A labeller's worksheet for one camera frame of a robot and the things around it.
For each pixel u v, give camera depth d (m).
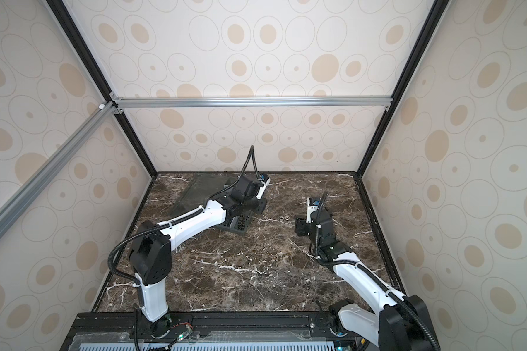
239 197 0.68
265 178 0.78
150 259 0.48
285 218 1.01
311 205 0.73
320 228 0.61
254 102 0.91
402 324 0.40
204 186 1.15
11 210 0.54
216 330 0.73
